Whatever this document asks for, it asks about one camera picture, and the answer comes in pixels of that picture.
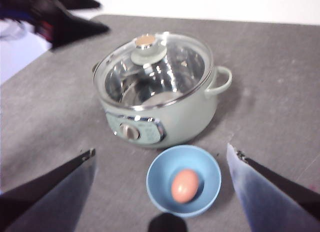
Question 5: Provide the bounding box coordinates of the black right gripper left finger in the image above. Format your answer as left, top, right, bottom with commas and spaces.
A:
0, 148, 97, 232

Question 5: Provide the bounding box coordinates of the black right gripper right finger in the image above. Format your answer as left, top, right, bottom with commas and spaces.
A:
226, 143, 320, 232

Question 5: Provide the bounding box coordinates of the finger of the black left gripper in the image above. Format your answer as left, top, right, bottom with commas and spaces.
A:
49, 0, 103, 12
32, 0, 111, 50

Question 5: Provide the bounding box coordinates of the glass lid with green knob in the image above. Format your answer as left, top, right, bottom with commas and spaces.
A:
94, 32, 216, 113

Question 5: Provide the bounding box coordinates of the brown egg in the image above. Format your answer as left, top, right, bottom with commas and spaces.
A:
171, 168, 200, 204

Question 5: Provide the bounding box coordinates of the pale green electric steamer pot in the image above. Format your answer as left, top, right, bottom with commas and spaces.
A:
92, 31, 233, 149

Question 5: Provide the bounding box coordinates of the blue ribbed bowl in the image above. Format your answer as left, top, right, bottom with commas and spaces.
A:
145, 145, 223, 219

